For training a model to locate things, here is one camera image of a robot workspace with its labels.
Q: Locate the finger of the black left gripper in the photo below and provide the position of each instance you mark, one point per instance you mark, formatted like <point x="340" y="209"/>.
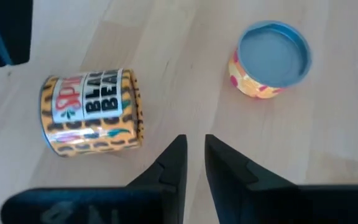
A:
<point x="8" y="31"/>

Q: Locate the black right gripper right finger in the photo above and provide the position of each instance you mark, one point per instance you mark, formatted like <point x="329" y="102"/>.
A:
<point x="259" y="205"/>

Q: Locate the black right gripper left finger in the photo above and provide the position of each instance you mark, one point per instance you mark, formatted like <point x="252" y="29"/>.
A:
<point x="104" y="205"/>

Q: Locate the leopard-print black beans can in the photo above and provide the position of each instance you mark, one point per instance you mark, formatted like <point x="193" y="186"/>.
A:
<point x="89" y="124"/>

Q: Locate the short yellow pink-dotted can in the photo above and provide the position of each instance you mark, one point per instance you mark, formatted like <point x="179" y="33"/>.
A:
<point x="272" y="56"/>

